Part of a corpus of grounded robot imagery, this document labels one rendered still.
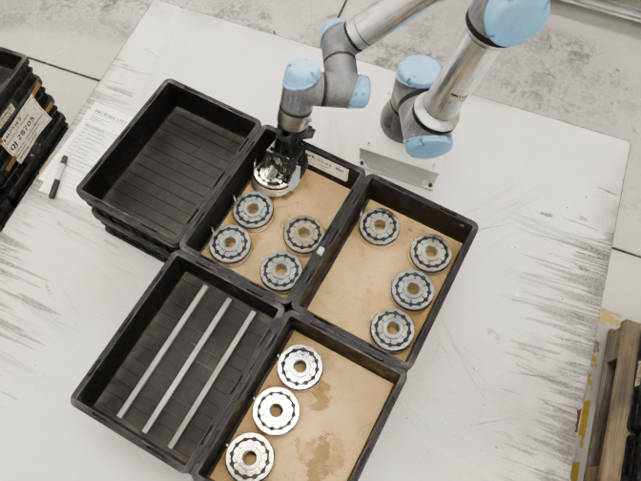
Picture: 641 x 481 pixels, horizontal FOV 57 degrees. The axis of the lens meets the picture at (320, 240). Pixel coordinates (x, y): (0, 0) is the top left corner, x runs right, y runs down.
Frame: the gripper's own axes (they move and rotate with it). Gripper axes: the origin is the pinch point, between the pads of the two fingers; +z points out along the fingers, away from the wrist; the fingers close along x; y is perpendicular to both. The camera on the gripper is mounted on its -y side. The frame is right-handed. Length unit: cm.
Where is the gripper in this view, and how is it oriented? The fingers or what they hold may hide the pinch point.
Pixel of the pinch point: (284, 181)
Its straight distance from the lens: 152.7
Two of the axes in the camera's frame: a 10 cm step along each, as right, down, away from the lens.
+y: -3.9, 6.4, -6.7
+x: 9.0, 4.1, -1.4
